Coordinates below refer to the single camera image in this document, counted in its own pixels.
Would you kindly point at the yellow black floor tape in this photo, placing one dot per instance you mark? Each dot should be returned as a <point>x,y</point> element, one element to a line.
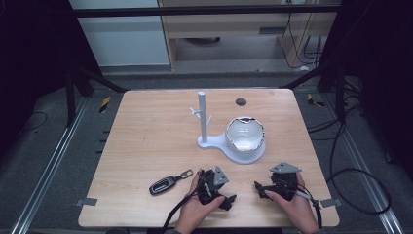
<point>314,100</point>
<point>104,104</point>

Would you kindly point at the person's right hand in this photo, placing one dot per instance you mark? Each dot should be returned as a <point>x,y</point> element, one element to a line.
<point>293,208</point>

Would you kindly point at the black car key fob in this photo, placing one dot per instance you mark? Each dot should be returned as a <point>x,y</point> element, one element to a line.
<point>167,183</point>

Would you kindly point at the white bowl with silver rim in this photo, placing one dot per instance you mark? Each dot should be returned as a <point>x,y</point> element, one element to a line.
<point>244,135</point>

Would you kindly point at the person's left hand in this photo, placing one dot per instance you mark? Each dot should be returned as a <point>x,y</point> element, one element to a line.
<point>195,211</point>

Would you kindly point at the aluminium floor rail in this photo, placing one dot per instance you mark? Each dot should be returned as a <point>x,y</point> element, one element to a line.
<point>48,169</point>
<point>363,169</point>

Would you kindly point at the grey tape strip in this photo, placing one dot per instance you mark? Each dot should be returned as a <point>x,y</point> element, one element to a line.
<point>86,202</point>
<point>331,202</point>

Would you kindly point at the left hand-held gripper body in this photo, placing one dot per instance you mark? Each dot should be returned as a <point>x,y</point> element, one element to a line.
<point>207,187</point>

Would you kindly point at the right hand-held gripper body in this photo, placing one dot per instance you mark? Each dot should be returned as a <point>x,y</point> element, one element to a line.
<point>285,182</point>

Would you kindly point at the black metal frame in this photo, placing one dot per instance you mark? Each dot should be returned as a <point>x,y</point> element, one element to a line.
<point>207,11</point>

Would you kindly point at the white cabinet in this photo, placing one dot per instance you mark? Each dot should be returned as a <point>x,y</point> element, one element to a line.
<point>125,35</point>

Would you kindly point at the light wooden desk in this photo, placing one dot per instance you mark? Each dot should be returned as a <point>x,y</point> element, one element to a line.
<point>227,29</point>

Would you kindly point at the white key stand with tray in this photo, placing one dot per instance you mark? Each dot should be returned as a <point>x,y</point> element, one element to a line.
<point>207,139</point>

